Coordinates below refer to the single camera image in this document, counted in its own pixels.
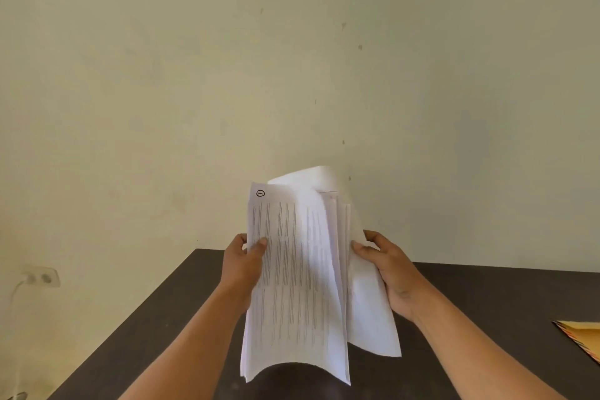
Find person's left hand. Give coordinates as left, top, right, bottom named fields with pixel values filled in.
left=217, top=233, right=269, bottom=317

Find person's left forearm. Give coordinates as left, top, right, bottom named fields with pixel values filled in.
left=117, top=283, right=249, bottom=400

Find person's right forearm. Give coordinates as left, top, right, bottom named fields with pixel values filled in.
left=411, top=289, right=571, bottom=400

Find white wall socket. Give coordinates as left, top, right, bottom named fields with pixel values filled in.
left=21, top=266, right=62, bottom=289

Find brown envelope with striped border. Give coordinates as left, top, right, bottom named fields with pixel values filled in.
left=552, top=319, right=600, bottom=364

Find person's right hand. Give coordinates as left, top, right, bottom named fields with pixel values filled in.
left=350, top=229, right=440, bottom=324

